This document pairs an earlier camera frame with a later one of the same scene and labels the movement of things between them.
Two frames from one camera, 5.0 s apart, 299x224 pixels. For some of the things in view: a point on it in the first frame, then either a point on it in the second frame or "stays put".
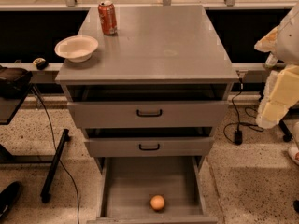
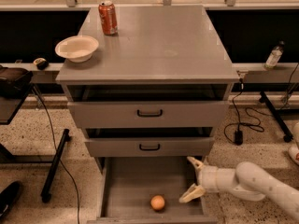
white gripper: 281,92 to 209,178
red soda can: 107,18 stays put
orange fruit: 157,203 stays put
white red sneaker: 293,153 stays put
